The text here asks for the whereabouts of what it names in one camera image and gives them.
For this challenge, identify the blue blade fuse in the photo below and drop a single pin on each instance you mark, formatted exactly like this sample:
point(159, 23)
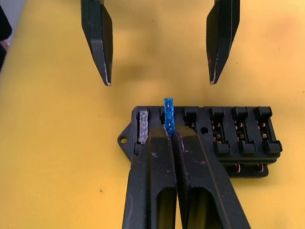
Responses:
point(169, 114)

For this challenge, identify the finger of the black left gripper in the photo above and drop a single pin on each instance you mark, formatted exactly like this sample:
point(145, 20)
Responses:
point(97, 31)
point(221, 35)

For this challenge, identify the black background object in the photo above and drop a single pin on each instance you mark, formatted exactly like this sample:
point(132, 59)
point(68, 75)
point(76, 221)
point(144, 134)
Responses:
point(3, 28)

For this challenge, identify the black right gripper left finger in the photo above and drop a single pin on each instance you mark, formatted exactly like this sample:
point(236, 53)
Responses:
point(152, 171)

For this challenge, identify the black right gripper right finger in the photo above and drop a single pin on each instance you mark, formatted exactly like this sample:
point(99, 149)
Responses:
point(202, 181)

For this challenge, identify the clear blade fuse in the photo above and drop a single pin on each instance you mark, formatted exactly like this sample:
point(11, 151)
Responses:
point(143, 126)

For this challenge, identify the black fuse box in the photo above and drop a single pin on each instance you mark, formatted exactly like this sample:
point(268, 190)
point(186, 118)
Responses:
point(202, 118)

